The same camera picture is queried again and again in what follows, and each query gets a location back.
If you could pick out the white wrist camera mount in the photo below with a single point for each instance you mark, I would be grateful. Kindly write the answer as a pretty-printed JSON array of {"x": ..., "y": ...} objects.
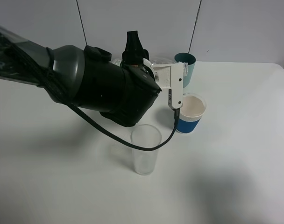
[{"x": 170, "y": 77}]

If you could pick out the teal plastic cup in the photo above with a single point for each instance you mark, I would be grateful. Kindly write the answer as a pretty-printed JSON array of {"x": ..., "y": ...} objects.
[{"x": 190, "y": 60}]

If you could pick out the white cup with blue sleeve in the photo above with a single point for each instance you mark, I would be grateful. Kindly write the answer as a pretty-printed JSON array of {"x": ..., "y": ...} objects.
[{"x": 191, "y": 112}]

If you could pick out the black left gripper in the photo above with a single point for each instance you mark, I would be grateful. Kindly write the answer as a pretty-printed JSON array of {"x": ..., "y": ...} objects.
[{"x": 121, "y": 94}]

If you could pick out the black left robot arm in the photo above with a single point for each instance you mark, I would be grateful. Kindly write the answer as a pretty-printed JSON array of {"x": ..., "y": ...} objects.
[{"x": 24, "y": 61}]

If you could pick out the clear green-label water bottle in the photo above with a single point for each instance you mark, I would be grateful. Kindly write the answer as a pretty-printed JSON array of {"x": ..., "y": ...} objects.
[{"x": 155, "y": 61}]

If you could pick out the clear drinking glass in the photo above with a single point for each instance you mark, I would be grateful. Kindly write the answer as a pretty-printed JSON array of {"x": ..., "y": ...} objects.
[{"x": 146, "y": 136}]

